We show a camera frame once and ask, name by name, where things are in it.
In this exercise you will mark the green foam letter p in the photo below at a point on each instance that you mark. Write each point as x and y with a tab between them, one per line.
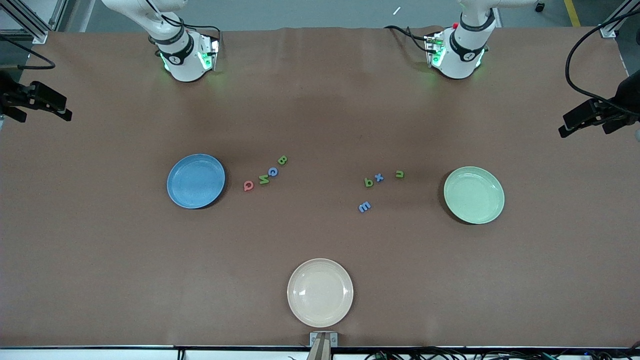
366	183

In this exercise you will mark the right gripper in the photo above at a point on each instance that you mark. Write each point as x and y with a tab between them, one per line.
7	91

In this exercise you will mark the green foam letter B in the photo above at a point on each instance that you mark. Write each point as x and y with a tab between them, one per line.
282	160

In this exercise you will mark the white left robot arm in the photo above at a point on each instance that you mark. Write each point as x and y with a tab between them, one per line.
457	62

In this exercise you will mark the green plate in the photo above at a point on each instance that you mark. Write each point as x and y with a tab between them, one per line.
474	196

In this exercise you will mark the black caster wheel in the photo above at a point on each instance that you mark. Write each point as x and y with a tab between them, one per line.
540	7

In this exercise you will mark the aluminium frame post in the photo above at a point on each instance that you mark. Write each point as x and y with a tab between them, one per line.
40	36
607	31

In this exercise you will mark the metal arm base connector box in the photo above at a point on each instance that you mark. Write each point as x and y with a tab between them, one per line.
434	50
210	55

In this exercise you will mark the blue foam letter m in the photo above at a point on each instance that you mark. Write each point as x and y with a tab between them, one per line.
364	207

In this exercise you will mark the brown table cover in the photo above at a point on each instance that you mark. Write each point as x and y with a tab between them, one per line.
320	235

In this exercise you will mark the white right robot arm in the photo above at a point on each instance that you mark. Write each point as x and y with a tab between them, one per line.
182	65

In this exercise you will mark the blue plate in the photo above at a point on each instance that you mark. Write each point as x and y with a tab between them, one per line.
195	182

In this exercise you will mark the red foam letter Q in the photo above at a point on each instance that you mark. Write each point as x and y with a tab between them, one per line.
245	185

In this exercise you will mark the beige plate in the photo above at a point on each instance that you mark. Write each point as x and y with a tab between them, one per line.
320	293

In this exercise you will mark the blue foam letter C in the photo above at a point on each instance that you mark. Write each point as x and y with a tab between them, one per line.
273	176

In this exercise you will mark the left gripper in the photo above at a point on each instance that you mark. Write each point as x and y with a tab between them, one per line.
628	95

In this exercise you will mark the green foam letter N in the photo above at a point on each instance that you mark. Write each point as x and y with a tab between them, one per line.
264	179

